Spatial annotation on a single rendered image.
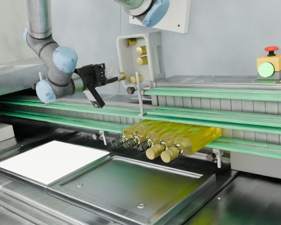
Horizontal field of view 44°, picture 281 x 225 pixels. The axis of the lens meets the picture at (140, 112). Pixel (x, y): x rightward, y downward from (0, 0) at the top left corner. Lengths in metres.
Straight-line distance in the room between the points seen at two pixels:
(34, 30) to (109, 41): 0.58
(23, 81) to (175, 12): 0.96
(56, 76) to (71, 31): 0.74
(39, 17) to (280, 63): 0.74
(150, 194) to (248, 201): 0.29
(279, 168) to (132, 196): 0.47
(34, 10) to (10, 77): 0.88
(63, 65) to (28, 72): 0.88
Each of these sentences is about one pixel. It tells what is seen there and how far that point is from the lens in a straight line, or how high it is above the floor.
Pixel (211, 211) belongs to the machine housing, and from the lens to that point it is 1.04.
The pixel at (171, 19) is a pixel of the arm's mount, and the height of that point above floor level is 0.78.
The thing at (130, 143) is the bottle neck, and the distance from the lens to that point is 1.12.
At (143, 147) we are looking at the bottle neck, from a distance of 1.08.
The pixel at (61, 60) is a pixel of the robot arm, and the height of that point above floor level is 1.25.
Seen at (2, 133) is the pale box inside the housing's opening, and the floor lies 1.06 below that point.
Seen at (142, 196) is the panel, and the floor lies 1.20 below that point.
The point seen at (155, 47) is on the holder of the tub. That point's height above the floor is 0.79.
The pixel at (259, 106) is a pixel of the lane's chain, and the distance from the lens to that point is 1.12.
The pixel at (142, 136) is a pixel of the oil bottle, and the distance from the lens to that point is 1.15.
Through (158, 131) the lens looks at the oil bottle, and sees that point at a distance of 1.14.
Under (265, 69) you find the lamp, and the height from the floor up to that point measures 0.85.
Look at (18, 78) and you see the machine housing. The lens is 1.93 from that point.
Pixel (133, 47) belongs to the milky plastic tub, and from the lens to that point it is 1.51.
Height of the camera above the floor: 1.87
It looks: 45 degrees down
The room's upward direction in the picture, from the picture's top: 113 degrees counter-clockwise
